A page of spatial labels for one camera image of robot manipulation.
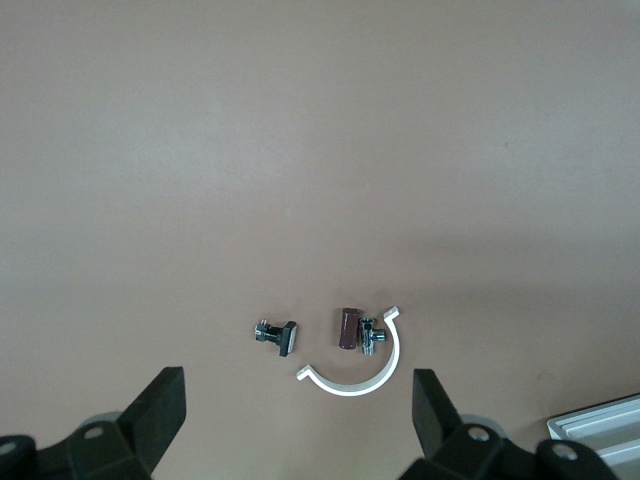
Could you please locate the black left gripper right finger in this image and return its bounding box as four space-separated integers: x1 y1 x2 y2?
402 368 614 480

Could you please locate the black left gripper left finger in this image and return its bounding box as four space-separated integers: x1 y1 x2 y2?
0 366 187 480

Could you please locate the chrome angle valve fitting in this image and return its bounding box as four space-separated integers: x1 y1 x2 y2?
358 315 389 357

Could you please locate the white half-ring pipe clamp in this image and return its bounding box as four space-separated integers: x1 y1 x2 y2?
294 305 402 397

